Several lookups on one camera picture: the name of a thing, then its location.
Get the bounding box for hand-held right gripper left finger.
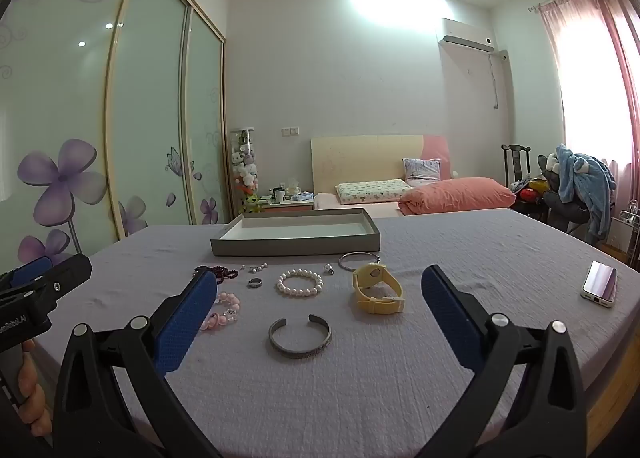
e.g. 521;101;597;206
52;269;223;458

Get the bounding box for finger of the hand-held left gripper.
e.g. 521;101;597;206
9;256;55;289
0;253;94;334

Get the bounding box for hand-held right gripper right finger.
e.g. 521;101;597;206
421;265;591;458

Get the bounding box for pink bead bracelet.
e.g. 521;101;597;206
200;291;242;331

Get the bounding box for dark red bead bracelet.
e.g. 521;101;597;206
192;265;238;284

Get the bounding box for yellow wrist watch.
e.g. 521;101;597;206
352;262;405;314

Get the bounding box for grey cardboard tray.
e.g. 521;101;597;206
210;208;382;257

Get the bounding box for person's left hand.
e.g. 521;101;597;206
15;338;53;439

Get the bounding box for purple sheet bed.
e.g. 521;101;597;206
30;208;640;458

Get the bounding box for silver cuff bangle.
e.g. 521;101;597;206
268;314;333;359

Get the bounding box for folded pink quilt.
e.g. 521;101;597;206
397;177;517;215

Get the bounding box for thin silver bangle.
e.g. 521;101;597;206
338;251;383;273

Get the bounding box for small floral pillow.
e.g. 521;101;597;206
402;158;442;187

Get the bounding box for white patterned flat pillow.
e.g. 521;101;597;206
335;179;407;204

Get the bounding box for smartphone with white case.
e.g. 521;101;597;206
580;261;618;309

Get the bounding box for pink nightstand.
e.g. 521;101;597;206
260;201;317;214

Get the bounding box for red and yellow toys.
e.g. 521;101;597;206
515;178;548;203

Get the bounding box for dark grey clothing pile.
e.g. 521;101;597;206
537;154;591;224

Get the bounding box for clear tube of plush toys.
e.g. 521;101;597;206
230;127;258;214

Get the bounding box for pink sheet bed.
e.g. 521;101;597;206
312;192;516;219

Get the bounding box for dark wooden chair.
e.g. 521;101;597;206
501;143;531;189

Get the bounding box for beige and pink headboard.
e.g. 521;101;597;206
311;135;451;196

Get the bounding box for blue plush garment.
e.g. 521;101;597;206
555;144;617;239

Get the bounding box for floral glass sliding wardrobe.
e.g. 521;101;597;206
0;0;236;271

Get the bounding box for white air conditioner pipe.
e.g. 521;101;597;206
490;49;511;110

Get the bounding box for white air conditioner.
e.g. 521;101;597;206
438;17;493;53

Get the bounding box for pink curtain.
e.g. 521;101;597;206
537;0;640;289

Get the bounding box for white pearl bracelet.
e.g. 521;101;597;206
275;269;323;296

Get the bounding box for white wire rack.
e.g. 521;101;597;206
612;203;640;259

